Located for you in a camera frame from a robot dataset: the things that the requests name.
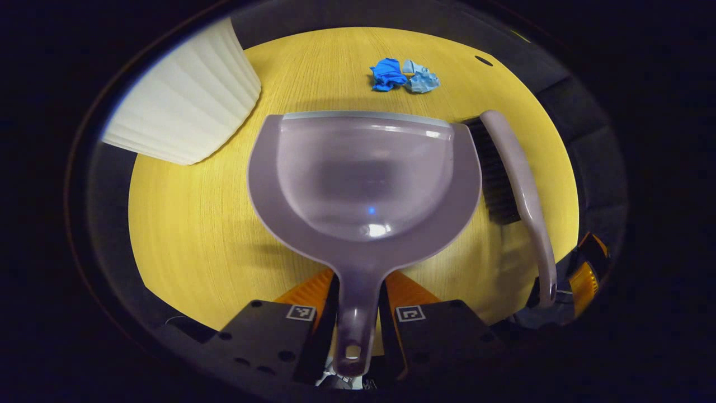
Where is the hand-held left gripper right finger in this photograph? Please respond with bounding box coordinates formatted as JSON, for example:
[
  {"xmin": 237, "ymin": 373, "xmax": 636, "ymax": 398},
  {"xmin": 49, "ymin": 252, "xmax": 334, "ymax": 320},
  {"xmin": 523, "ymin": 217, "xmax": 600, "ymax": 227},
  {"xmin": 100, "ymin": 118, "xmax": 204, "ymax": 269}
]
[{"xmin": 379, "ymin": 270, "xmax": 504, "ymax": 380}]

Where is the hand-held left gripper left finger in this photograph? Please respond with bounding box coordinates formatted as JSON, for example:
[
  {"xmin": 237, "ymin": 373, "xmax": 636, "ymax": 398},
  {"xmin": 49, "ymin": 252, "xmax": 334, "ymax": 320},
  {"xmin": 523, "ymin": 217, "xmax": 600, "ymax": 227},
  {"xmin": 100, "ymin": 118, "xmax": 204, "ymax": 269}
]
[{"xmin": 204, "ymin": 268, "xmax": 340, "ymax": 386}]

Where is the small lilac broom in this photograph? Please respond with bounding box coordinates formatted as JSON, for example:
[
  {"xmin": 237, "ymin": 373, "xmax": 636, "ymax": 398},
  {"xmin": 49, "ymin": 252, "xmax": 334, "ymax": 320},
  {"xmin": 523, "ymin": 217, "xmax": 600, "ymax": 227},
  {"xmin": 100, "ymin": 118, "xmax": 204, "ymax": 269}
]
[{"xmin": 464, "ymin": 110, "xmax": 558, "ymax": 308}]

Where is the lilac dustpan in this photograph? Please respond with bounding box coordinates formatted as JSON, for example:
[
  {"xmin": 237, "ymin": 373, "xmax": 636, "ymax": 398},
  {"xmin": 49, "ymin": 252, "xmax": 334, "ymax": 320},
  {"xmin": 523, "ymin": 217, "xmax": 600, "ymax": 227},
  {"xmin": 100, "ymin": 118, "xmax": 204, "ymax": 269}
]
[{"xmin": 247, "ymin": 111, "xmax": 483, "ymax": 377}]

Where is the light blue paper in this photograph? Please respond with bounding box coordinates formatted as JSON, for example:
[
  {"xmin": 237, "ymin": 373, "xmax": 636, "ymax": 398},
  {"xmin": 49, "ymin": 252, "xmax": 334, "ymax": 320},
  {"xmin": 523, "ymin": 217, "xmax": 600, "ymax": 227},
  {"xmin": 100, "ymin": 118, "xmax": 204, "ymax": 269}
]
[{"xmin": 402, "ymin": 60, "xmax": 440, "ymax": 93}]

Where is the dark blue paper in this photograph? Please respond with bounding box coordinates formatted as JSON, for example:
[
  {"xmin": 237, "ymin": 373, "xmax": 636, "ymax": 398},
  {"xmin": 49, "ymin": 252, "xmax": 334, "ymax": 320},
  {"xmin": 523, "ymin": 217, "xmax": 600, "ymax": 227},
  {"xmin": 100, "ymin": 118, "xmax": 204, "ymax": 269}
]
[{"xmin": 370, "ymin": 58, "xmax": 408, "ymax": 92}]

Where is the white ribbed garbage bin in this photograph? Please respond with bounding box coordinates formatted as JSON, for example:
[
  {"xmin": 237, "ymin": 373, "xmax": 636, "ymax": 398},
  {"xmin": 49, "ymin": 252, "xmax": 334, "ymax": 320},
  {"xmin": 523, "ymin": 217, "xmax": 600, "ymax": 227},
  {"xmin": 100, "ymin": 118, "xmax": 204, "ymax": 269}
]
[{"xmin": 102, "ymin": 17, "xmax": 262, "ymax": 166}]

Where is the yellow wooden desktop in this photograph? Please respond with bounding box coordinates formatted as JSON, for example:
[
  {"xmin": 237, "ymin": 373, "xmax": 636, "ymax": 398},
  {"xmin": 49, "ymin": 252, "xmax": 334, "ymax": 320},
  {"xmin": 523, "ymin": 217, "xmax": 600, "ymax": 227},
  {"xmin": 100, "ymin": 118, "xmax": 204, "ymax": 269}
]
[{"xmin": 129, "ymin": 27, "xmax": 580, "ymax": 359}]

